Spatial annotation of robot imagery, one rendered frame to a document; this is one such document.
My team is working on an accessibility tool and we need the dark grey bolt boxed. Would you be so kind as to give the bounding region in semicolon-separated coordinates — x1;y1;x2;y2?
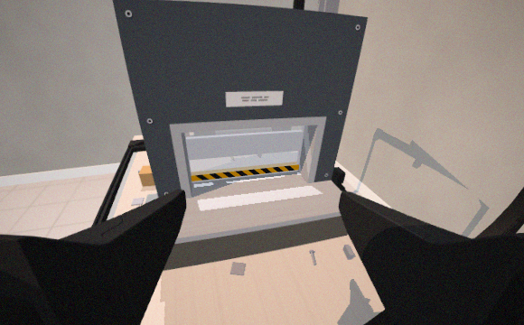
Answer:
309;250;315;265

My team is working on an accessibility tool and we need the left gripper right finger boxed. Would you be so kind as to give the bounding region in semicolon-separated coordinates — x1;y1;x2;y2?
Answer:
339;191;524;325

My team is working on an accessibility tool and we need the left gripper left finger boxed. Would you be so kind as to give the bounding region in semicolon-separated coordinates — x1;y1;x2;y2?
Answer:
0;190;186;325

